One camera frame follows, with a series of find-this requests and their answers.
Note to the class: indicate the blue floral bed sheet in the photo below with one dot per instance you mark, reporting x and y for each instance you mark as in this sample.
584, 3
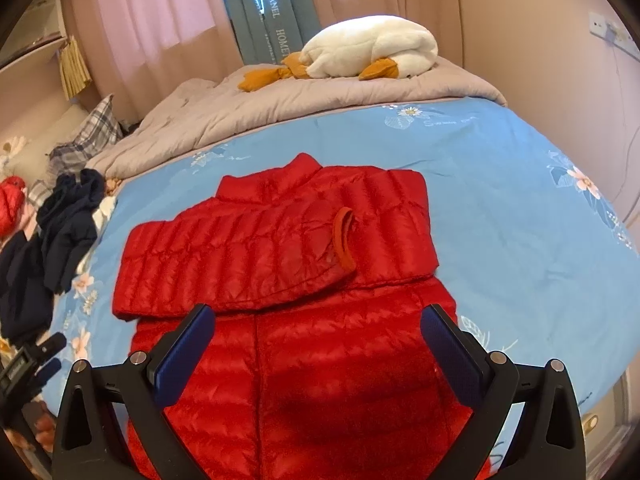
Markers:
500, 210

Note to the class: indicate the red down jacket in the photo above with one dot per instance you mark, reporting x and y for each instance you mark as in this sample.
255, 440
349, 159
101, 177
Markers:
10, 200
300, 360

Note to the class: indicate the navy blue garment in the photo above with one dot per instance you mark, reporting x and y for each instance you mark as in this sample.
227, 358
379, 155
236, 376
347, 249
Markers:
70, 230
25, 295

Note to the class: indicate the white goose plush toy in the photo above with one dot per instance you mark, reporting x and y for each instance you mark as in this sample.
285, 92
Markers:
370, 45

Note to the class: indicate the plaid pillow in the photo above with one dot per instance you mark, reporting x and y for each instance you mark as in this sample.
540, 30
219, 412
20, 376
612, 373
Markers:
95, 120

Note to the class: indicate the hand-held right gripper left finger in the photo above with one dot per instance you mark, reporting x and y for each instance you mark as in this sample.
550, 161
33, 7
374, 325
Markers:
185, 355

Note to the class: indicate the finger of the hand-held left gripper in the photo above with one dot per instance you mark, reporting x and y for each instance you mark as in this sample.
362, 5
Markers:
50, 347
50, 372

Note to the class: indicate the white shelf unit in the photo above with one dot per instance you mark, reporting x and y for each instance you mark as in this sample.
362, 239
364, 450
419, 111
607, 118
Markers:
30, 52

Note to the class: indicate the white cloth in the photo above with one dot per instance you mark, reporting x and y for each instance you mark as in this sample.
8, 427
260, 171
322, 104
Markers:
104, 210

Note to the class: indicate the teal curtain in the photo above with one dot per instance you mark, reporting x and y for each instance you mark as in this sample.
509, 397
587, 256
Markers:
280, 35

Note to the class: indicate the folded red down jacket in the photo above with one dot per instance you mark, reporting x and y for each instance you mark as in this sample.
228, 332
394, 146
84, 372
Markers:
10, 200

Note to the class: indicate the yellow hanging garment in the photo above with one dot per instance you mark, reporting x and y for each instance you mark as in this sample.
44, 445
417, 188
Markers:
75, 70

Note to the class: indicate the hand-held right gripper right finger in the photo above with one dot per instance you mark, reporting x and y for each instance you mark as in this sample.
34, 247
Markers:
450, 355

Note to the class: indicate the grey quilt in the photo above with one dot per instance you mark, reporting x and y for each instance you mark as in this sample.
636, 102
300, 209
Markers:
225, 115

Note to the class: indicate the pale grey pillow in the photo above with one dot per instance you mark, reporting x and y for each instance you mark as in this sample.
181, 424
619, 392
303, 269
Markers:
45, 145

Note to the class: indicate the white wall socket strip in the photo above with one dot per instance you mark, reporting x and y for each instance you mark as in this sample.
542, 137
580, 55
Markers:
600, 22

